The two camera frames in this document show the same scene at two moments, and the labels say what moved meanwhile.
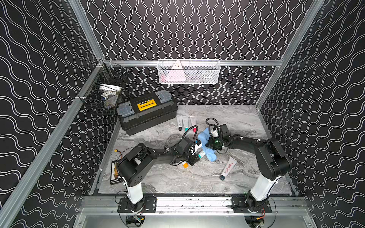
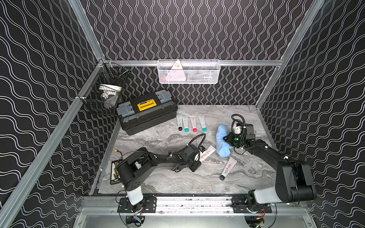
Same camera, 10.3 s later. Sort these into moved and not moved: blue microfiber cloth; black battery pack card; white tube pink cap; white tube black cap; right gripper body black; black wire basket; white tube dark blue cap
Moved: right gripper body black; blue microfiber cloth
Not moved: white tube pink cap; black battery pack card; white tube dark blue cap; black wire basket; white tube black cap
